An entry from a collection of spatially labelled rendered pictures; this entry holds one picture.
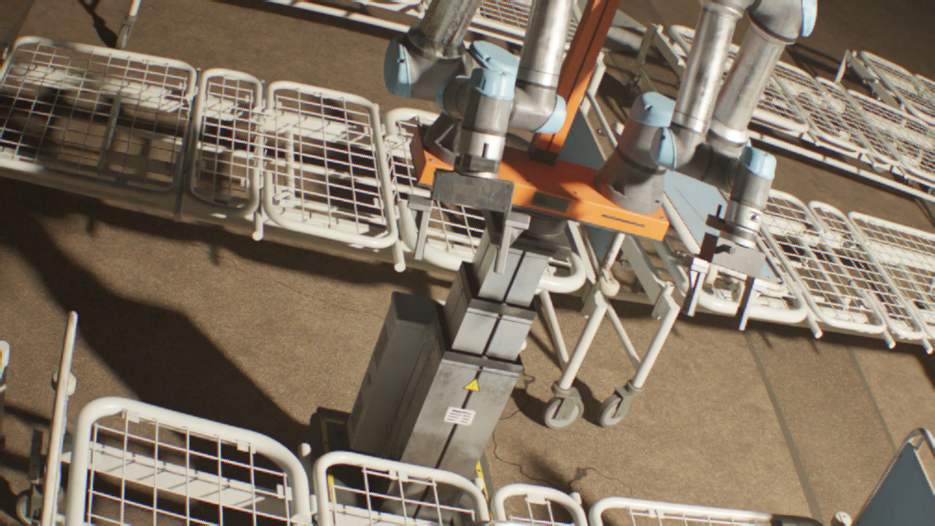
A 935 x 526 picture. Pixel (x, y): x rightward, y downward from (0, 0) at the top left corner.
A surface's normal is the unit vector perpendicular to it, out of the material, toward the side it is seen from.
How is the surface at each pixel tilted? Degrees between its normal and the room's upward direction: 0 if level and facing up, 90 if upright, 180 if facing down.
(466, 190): 67
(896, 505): 90
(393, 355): 90
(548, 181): 0
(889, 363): 0
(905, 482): 90
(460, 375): 90
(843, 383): 0
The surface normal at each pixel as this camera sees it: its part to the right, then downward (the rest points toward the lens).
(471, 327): 0.14, 0.55
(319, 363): 0.33, -0.81
